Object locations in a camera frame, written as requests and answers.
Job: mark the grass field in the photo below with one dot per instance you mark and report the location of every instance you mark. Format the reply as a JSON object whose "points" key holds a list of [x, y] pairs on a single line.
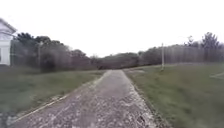
{"points": [[186, 90], [30, 85]]}

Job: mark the white building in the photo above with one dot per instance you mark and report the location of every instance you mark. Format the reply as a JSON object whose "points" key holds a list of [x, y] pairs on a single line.
{"points": [[4, 43]]}

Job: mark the grey gravel path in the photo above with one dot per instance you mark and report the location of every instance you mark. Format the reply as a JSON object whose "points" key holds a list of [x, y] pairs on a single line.
{"points": [[110, 100]]}

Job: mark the row of trees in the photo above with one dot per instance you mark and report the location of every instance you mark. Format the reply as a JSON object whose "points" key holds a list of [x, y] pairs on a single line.
{"points": [[133, 58]]}

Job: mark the pale pole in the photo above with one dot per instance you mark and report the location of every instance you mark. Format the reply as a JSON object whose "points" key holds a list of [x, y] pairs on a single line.
{"points": [[162, 56]]}

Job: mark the pale kerb strip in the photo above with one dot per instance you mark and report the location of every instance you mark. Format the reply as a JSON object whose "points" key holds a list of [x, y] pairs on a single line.
{"points": [[40, 108]]}

